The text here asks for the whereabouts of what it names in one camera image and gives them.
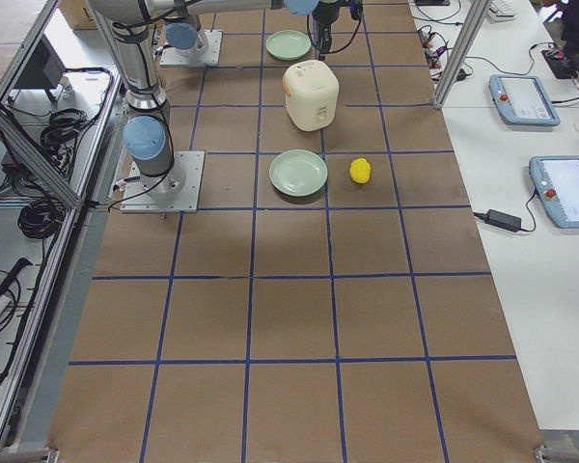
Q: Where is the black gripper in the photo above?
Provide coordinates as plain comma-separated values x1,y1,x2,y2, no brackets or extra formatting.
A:
313,0,348,54

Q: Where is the green plate far side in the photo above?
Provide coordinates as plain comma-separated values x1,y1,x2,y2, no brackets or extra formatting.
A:
265,30,312,61

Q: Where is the yellow toy potato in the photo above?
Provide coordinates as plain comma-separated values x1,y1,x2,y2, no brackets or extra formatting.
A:
349,157,372,184

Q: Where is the green plate near potato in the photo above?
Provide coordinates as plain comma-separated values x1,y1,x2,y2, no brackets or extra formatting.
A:
269,150,328,197

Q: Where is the blue teach pendant far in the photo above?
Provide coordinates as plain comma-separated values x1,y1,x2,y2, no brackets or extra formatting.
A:
488,74,561,127

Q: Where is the blue teach pendant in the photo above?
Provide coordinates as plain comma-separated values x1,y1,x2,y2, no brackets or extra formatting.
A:
488,74,561,127
529,155,579,229

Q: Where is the black power adapter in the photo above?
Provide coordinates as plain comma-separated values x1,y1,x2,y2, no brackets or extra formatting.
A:
485,209,522,232

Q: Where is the blue teach pendant near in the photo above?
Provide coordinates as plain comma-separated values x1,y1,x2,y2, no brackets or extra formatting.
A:
529,155,579,229

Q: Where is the white rice cooker orange handle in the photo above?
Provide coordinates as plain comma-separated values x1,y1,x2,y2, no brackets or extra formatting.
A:
282,60,339,131

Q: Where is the aluminium frame post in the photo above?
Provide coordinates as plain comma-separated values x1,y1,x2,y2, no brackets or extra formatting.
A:
432,0,490,109

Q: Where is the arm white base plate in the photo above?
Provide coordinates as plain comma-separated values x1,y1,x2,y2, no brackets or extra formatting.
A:
119,150,205,213
160,28,223,68

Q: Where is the black coiled cables bundle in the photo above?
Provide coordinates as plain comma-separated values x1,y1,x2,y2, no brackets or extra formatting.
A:
39,108,89,168

